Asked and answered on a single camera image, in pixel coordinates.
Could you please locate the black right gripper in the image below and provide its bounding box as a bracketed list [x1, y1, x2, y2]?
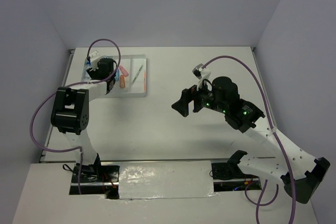
[171, 76, 227, 116]

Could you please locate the pink translucent eraser case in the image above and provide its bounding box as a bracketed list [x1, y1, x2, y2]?
[119, 65, 129, 77]

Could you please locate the clear bottle blue cap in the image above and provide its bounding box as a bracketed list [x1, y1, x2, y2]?
[82, 61, 91, 81]

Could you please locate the orange eraser case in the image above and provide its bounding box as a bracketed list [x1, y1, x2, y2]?
[119, 75, 125, 89]

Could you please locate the green pen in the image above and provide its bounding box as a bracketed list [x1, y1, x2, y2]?
[131, 65, 143, 85]

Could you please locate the orange highlighter pen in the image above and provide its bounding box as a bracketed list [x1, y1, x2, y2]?
[144, 70, 146, 91]

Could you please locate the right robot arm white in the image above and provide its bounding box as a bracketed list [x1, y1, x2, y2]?
[172, 77, 330, 204]

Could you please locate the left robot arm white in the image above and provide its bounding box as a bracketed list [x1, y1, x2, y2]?
[51, 57, 120, 182]

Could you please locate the white divided organizer tray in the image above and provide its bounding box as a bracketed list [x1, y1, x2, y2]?
[82, 55, 148, 98]

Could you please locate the silver foil covered panel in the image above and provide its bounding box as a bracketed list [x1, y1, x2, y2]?
[118, 161, 215, 199]

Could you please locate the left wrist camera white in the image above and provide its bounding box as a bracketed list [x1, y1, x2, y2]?
[86, 50, 101, 61]

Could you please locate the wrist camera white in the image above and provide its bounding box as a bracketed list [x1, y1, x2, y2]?
[192, 63, 211, 90]
[86, 50, 101, 61]

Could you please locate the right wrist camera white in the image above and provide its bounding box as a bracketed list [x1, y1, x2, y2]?
[192, 63, 211, 90]

